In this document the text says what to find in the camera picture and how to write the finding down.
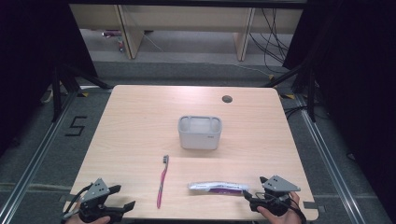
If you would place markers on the person's left hand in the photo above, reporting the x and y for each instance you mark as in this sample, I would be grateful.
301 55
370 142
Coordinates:
99 221

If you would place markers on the dark curtain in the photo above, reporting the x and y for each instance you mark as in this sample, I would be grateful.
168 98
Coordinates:
358 77
28 62

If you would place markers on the grey plastic holder box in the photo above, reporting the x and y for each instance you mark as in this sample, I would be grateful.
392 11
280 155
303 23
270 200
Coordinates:
199 138

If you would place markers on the pink toothbrush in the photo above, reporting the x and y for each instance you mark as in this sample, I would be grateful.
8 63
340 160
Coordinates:
162 183

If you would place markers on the black metal stand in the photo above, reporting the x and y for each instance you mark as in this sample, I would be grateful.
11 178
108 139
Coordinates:
56 93
311 96

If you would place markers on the grey tape piece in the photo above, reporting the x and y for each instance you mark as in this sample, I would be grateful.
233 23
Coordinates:
310 205
69 198

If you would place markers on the yellow tape piece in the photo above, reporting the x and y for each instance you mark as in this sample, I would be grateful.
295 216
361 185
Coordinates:
288 96
83 94

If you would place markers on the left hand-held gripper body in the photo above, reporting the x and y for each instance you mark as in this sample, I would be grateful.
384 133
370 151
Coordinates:
95 191

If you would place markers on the white purple toothpaste tube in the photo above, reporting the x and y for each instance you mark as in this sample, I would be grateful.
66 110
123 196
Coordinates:
218 187

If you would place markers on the aluminium floor rail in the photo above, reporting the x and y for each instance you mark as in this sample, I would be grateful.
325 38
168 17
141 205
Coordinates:
327 155
34 158

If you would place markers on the person's right hand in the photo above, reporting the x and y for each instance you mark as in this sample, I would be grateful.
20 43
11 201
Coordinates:
285 219

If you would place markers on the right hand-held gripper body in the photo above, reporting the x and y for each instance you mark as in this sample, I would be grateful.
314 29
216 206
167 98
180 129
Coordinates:
278 184

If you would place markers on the light wooden desk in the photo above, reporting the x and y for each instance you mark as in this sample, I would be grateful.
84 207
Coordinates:
186 18

